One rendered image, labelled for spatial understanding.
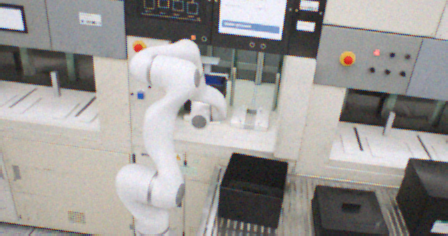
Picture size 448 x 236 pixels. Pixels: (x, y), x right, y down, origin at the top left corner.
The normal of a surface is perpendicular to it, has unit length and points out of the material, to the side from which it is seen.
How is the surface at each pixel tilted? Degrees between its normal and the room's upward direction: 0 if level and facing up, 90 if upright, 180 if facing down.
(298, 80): 90
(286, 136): 90
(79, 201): 90
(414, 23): 90
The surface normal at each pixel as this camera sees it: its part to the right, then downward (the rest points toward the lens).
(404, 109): -0.08, 0.47
